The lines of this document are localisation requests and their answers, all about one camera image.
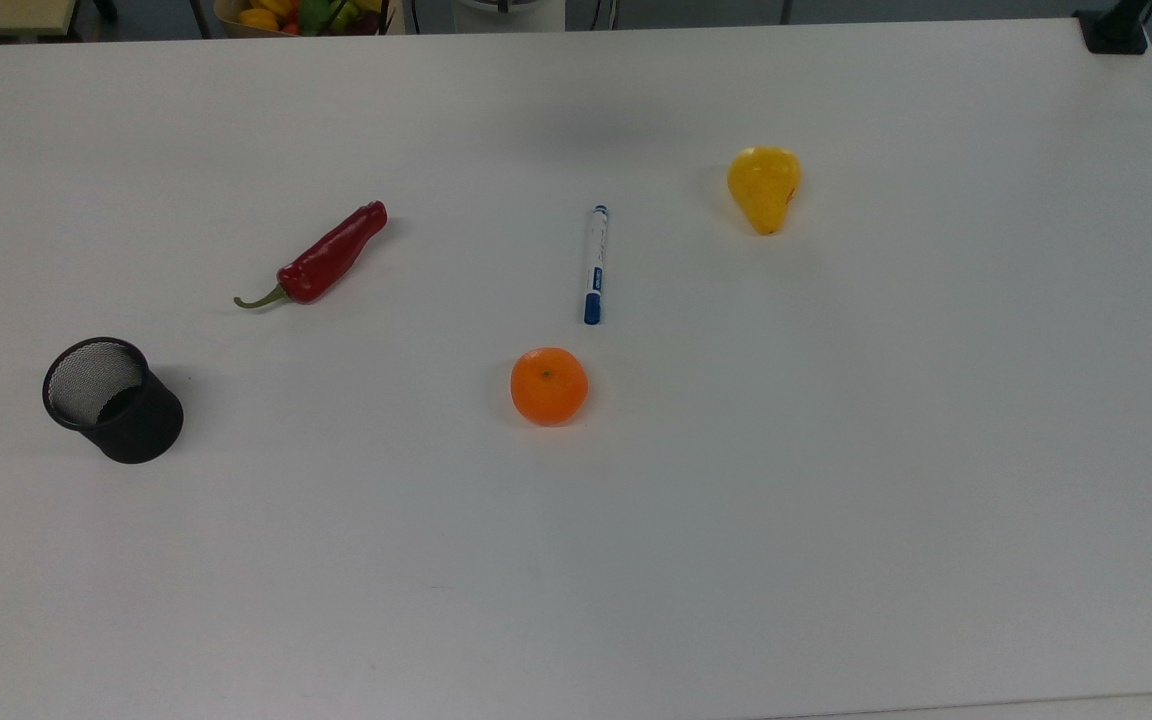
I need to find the blue white marker pen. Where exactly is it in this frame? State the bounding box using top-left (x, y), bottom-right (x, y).
top-left (583, 205), bottom-right (610, 326)

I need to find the black mesh pen cup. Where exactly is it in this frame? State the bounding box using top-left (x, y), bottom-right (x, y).
top-left (42, 337), bottom-right (185, 465)

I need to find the orange mandarin fruit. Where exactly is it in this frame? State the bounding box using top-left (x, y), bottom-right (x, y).
top-left (510, 347), bottom-right (590, 428)

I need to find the yellow pear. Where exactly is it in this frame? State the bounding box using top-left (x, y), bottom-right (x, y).
top-left (727, 146), bottom-right (803, 237)

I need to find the red chili pepper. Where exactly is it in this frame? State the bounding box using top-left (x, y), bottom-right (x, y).
top-left (233, 201), bottom-right (389, 310)

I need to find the basket of toy fruit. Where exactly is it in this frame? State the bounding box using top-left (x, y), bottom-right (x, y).
top-left (214, 0), bottom-right (397, 39)

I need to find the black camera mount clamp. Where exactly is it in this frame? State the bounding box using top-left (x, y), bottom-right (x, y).
top-left (1074, 0), bottom-right (1152, 56)

